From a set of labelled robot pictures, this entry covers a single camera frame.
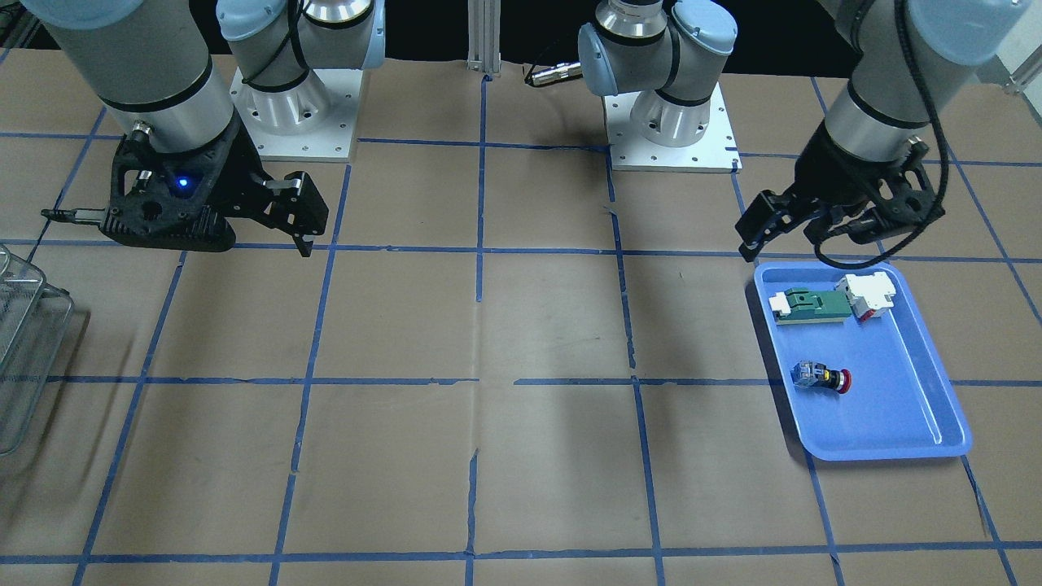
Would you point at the white circuit breaker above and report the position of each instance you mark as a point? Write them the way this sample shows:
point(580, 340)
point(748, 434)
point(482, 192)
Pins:
point(869, 296)

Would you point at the red emergency stop button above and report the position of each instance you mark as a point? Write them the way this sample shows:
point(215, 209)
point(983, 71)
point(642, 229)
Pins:
point(811, 374)

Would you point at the silver cable connector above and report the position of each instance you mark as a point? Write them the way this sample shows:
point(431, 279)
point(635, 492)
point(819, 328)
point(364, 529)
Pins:
point(559, 73)

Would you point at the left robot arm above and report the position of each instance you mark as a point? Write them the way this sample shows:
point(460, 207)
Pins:
point(914, 57)

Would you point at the aluminium frame post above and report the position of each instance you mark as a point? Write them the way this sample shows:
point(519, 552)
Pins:
point(484, 17)

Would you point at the green terminal block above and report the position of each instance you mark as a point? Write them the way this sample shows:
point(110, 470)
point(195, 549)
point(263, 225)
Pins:
point(803, 306)

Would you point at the wire mesh shelf basket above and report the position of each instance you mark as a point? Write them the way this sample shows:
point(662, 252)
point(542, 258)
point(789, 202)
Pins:
point(34, 320)

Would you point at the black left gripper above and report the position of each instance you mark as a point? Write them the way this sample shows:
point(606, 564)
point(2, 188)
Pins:
point(832, 175)

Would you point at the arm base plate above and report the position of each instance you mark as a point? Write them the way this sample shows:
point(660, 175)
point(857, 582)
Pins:
point(648, 134)
point(314, 121)

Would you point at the blue plastic tray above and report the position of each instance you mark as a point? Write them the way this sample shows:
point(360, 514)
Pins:
point(901, 403)

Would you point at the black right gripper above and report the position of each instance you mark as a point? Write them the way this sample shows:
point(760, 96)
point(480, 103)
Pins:
point(237, 177)

